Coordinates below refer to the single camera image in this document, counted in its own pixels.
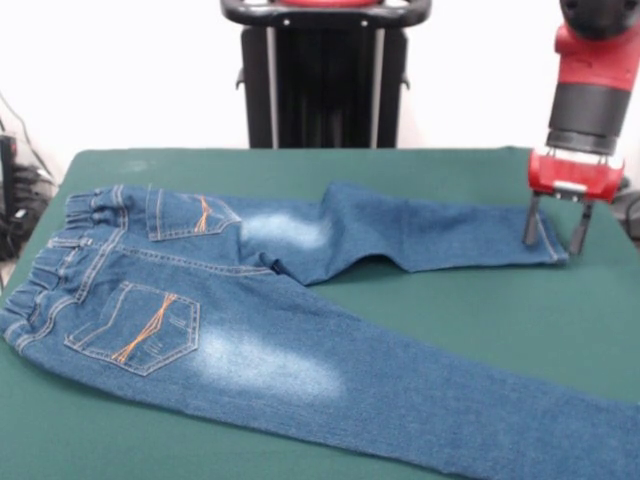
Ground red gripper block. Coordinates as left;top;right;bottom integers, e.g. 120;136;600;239
521;146;627;256

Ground thin grey cable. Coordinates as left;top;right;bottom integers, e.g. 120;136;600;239
0;92;54;181

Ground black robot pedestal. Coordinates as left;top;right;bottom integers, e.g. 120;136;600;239
219;0;432;150

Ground black vertical device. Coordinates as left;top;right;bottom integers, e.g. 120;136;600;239
0;133;20;221

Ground blue denim jeans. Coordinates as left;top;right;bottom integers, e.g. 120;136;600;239
0;180;640;480

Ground black cable bundle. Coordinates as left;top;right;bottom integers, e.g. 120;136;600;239
0;164;57;261

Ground dark green table cloth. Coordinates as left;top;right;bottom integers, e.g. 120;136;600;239
0;146;640;480

